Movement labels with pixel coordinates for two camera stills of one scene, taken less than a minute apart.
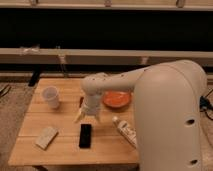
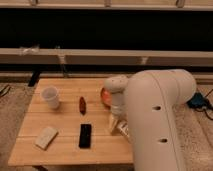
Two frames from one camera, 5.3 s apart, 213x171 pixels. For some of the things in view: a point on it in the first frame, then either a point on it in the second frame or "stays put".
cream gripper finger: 78,116 to 112,123
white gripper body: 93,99 to 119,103
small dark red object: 81,101 stays put
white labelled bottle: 127,131 stays put
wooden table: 49,136 stays put
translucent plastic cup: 50,94 stays put
